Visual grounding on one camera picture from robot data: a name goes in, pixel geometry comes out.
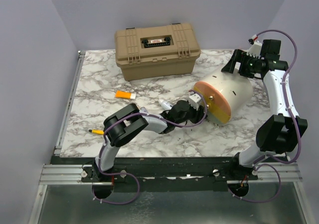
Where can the tan plastic toolbox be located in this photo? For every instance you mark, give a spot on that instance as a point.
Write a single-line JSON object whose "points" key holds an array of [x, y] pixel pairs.
{"points": [[156, 51]]}

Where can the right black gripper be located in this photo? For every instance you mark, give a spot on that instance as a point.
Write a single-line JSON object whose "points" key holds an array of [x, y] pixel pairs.
{"points": [[239, 56]]}

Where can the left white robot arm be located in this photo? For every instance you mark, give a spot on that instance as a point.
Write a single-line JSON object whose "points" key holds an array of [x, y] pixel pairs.
{"points": [[124, 125]]}

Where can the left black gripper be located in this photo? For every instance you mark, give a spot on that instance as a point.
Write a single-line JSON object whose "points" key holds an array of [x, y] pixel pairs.
{"points": [[198, 115]]}

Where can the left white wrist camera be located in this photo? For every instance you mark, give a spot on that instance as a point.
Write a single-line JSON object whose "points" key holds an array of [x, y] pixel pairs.
{"points": [[195, 100]]}

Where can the white spray bottle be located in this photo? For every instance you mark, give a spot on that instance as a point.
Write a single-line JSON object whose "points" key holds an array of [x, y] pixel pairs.
{"points": [[165, 104]]}

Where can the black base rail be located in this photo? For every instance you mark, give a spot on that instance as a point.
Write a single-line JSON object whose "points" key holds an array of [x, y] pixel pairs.
{"points": [[161, 174]]}

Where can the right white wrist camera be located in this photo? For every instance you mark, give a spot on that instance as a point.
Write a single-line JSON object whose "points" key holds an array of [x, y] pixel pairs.
{"points": [[255, 48]]}

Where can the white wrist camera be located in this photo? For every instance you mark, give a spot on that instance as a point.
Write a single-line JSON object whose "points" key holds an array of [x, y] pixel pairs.
{"points": [[255, 48], [195, 100]]}

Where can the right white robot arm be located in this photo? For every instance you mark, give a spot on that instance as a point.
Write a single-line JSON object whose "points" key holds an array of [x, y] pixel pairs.
{"points": [[282, 132]]}

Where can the white round makeup organizer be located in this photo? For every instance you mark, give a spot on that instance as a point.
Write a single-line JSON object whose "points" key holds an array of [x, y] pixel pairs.
{"points": [[224, 93]]}

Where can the orange white cream tube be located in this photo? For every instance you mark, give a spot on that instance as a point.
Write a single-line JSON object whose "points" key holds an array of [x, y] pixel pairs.
{"points": [[125, 95]]}

